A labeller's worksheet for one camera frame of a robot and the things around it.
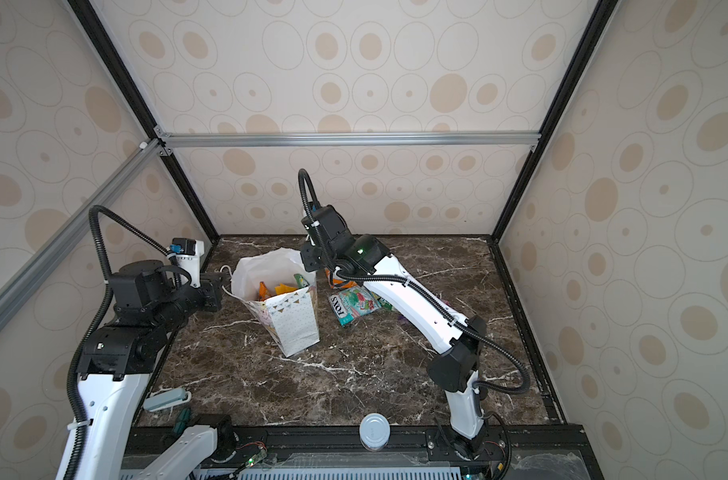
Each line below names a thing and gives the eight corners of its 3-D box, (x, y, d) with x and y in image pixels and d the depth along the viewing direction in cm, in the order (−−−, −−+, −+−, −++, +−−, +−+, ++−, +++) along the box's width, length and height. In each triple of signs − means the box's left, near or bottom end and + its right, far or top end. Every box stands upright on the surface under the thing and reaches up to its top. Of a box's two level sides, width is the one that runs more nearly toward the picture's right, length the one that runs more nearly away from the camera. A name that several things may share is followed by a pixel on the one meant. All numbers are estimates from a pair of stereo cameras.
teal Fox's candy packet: (340, 328, 97) (339, 322, 94) (330, 302, 103) (328, 295, 100) (390, 309, 101) (390, 303, 98) (377, 285, 107) (377, 279, 104)
